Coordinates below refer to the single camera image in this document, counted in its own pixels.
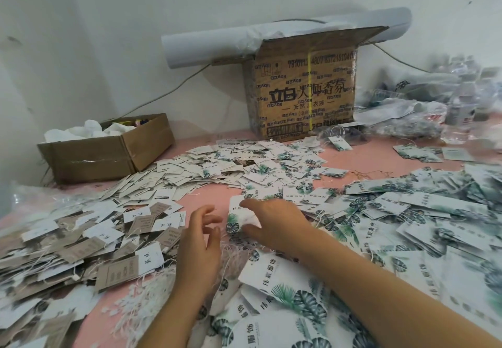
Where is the large printed cardboard box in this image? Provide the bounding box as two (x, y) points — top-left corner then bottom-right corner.
(243, 26), (389, 142)

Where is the person's right forearm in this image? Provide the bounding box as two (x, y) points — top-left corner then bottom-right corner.
(294, 230), (502, 348)

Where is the heap of small tags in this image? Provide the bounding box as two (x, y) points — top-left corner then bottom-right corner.
(96, 138), (350, 204)

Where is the heap of clear plastic bags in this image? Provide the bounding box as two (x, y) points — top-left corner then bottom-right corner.
(351, 54), (502, 155)

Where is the small open cardboard box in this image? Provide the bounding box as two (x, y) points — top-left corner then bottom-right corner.
(38, 113), (176, 185)

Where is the white roll in plastic wrap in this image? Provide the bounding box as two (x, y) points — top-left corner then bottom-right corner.
(162, 7), (413, 69)

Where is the pile of white strings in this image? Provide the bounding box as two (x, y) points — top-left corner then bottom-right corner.
(106, 250), (252, 345)

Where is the clear plastic bag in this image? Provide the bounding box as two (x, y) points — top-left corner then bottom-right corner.
(6, 181), (75, 218)

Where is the black cable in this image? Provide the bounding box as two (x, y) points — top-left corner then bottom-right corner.
(113, 63), (213, 119)

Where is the pile of brown white tags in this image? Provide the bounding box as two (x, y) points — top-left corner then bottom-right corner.
(0, 193), (188, 348)

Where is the person's right hand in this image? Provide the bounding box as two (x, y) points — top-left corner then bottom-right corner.
(239, 197), (316, 257)

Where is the pile of green leaf tags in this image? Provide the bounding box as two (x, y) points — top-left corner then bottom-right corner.
(192, 164), (502, 348)

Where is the white crumpled material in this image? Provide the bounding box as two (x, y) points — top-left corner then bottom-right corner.
(43, 119), (138, 143)

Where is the person's left hand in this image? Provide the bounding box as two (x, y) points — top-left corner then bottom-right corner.
(173, 205), (224, 298)

